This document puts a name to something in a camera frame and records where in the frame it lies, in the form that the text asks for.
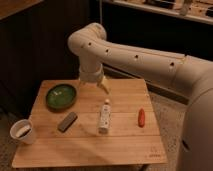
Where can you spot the white tube with cap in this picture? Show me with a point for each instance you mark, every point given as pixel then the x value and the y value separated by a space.
pixel 104 120

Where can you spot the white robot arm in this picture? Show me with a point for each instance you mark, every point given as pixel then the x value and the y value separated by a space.
pixel 90 44

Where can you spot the dark grey rectangular block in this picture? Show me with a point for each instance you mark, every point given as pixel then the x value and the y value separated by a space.
pixel 67 122

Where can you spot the red orange carrot toy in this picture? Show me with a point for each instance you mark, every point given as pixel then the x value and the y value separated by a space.
pixel 141 118

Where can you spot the green ceramic bowl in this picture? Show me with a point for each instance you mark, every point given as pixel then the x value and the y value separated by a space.
pixel 61 96

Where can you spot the white cup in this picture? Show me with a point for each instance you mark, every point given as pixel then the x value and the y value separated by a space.
pixel 23 131

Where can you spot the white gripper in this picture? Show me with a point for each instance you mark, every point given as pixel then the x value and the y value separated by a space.
pixel 96 76

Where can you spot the wooden low table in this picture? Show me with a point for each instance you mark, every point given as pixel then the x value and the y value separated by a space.
pixel 82 144

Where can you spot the metal shelf rack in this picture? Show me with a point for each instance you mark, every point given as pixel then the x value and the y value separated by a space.
pixel 192 40

